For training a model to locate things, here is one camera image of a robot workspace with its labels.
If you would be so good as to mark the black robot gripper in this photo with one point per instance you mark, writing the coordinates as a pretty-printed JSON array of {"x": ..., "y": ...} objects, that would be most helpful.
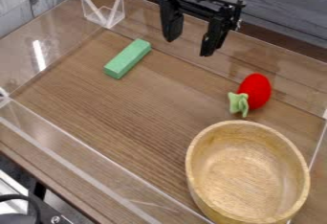
[{"x": 221, "y": 10}]

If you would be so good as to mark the red plush strawberry toy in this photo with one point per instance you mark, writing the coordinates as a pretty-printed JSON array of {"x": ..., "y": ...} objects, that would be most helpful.
[{"x": 251, "y": 96}]

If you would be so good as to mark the green rectangular block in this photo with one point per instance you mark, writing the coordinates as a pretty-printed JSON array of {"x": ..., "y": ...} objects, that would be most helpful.
[{"x": 123, "y": 62}]

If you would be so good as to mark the clear acrylic tray walls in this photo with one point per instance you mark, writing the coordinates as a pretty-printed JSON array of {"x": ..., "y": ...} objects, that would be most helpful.
[{"x": 105, "y": 140}]

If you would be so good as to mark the light wooden bowl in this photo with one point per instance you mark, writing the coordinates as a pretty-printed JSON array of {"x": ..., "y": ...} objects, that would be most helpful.
[{"x": 247, "y": 174}]

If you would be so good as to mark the black metal equipment base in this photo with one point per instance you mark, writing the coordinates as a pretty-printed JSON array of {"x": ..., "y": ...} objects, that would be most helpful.
[{"x": 25, "y": 207}]

